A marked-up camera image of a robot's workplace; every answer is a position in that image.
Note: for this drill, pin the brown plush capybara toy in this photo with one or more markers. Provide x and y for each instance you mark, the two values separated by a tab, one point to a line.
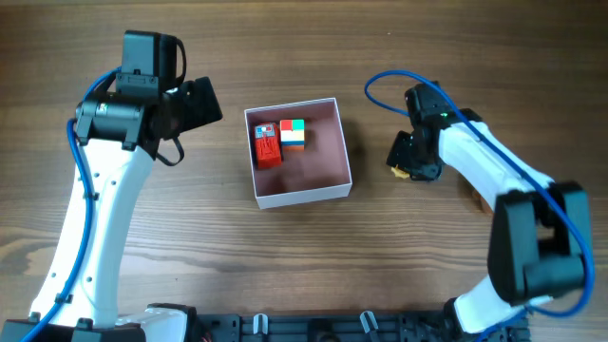
486	208

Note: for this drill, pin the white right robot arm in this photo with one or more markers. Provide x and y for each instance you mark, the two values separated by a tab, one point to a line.
541	229

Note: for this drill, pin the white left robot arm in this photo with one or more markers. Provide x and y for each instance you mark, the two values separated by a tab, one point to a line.
114	138

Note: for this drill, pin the multicoloured puzzle cube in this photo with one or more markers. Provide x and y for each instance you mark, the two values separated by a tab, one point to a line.
292	134

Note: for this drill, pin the white cardboard box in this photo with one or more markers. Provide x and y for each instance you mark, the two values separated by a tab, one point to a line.
320	171

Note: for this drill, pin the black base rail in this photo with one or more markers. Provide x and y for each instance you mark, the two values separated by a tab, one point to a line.
422	326

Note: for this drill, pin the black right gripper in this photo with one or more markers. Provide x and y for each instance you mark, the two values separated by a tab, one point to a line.
405	153

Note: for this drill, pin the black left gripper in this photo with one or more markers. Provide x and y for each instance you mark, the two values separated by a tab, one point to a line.
203	104

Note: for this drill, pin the red toy truck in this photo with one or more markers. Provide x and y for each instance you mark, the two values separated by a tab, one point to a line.
267	146

